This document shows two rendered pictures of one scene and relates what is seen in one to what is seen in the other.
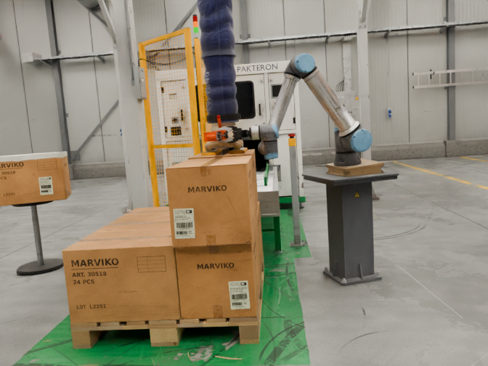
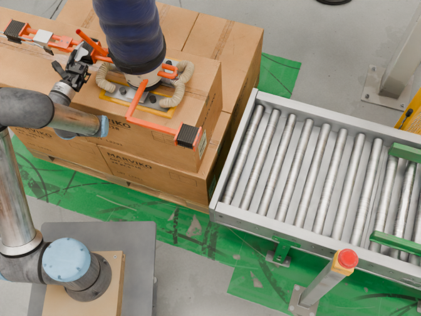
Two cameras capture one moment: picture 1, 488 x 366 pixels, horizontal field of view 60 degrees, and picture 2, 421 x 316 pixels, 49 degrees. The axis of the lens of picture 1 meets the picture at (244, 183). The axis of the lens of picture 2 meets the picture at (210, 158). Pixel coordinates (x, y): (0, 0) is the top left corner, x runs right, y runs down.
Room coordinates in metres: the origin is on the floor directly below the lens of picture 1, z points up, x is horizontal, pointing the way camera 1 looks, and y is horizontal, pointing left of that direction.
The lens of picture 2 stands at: (3.60, -0.94, 2.67)
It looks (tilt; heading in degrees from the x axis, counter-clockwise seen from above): 65 degrees down; 109
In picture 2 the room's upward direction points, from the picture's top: 5 degrees counter-clockwise
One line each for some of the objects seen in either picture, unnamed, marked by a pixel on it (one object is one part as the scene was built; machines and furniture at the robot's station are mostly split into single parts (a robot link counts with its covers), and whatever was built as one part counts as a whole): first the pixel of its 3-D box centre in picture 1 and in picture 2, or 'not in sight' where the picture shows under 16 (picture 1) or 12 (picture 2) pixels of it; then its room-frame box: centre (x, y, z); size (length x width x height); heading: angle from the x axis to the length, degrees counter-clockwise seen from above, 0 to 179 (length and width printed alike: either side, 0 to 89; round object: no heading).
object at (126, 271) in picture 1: (183, 250); (141, 89); (2.72, 0.43, 0.34); 1.20 x 1.00 x 0.40; 176
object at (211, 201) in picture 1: (216, 197); (40, 74); (2.34, 0.16, 0.74); 0.60 x 0.40 x 0.40; 176
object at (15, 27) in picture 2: (211, 136); (17, 30); (2.37, 0.16, 1.08); 0.08 x 0.07 x 0.05; 176
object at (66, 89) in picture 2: (255, 131); (63, 91); (2.69, -0.09, 1.09); 0.09 x 0.05 x 0.10; 175
